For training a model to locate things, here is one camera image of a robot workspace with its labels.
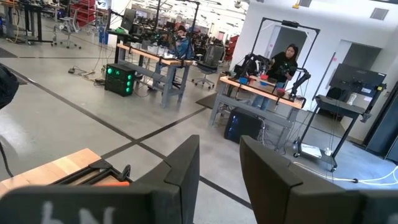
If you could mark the black and orange clamp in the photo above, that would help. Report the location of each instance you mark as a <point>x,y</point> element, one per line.
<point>126,173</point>

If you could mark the white power box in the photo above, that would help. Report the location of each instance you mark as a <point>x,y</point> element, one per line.
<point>311,151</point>

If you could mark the black standing desk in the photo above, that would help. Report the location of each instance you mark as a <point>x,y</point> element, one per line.
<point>117,46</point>

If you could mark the grey wall vent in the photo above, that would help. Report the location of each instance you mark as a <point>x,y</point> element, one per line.
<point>379,14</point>

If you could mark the computer tower green lights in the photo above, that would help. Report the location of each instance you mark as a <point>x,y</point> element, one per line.
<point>119,81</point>

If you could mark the black camera rig frame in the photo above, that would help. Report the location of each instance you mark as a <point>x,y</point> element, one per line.
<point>290,24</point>

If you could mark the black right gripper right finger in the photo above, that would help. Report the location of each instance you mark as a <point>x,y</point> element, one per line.
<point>295,202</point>

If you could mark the green object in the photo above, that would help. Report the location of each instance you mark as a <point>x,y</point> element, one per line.
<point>120,30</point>

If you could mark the person seated at workbench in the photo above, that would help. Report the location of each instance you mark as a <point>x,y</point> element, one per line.
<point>183,46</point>

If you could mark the dark red bowl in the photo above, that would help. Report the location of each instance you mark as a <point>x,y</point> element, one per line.
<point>281,91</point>

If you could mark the white office chair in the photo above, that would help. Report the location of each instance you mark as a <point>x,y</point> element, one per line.
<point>70,26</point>

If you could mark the red shelving unit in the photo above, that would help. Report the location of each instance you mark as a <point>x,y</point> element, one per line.
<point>84,14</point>

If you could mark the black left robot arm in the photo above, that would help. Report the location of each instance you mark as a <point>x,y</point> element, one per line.
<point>7,87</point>

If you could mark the large black monitor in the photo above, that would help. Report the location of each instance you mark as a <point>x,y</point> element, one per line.
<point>354,79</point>

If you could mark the black floor mat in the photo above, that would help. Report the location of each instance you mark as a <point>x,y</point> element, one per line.
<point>206,101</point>

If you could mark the computer tower blue lights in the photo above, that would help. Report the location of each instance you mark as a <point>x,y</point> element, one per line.
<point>244,124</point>

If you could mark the blue bowl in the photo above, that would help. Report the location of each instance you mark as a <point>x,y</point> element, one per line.
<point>244,81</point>

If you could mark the white bottle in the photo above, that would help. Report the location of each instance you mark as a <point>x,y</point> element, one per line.
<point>351,99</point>

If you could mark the wooden workbench grey legs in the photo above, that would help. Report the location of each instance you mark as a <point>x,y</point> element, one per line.
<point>248,107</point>
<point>171,81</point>

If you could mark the person standing at workbench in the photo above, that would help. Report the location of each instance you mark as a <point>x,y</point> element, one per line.
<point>284,67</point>

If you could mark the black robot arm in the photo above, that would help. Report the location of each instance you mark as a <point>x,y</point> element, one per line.
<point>301,79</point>
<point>256,65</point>

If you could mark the grey office chair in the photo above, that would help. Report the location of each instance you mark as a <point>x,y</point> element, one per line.
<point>213,56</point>

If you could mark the black aluminium table frame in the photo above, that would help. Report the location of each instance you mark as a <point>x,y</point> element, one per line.
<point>99,169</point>

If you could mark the blue bin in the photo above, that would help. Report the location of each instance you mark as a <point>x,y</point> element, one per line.
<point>103,35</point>

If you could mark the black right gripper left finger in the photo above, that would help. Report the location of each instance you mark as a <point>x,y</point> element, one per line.
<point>93,205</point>

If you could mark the black monitor cart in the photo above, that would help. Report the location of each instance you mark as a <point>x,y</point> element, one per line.
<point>339,107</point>

